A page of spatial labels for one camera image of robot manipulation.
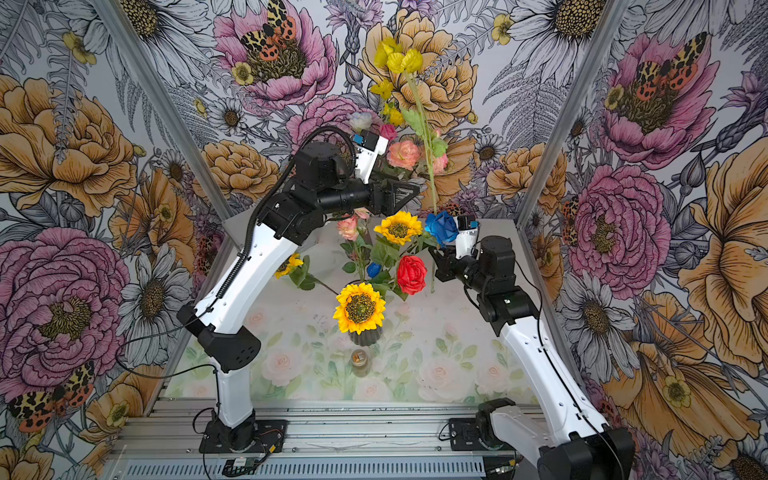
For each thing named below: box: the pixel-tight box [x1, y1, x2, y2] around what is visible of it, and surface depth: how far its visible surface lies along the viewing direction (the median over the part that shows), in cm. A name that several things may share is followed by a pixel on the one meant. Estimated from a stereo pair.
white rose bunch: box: [350, 112, 373, 133], surface depth 89 cm
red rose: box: [397, 255, 428, 295], surface depth 63 cm
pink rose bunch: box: [386, 140, 449, 175], surface depth 72 cm
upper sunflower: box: [373, 211, 423, 246], surface depth 62 cm
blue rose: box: [424, 211, 459, 248], surface depth 61 cm
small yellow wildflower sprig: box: [371, 80, 404, 126], surface depth 88 cm
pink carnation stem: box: [337, 207, 372, 281], surface depth 72 cm
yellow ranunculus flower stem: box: [370, 37, 447, 214], surface depth 65 cm
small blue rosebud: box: [367, 262, 382, 278], surface depth 72 cm
